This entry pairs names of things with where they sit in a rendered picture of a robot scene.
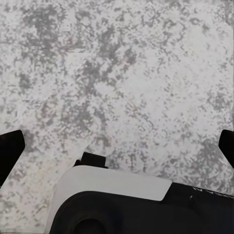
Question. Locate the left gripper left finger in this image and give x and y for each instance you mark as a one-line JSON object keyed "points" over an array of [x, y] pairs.
{"points": [[12, 145]]}

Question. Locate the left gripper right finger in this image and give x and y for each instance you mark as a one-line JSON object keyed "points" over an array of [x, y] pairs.
{"points": [[226, 145]]}

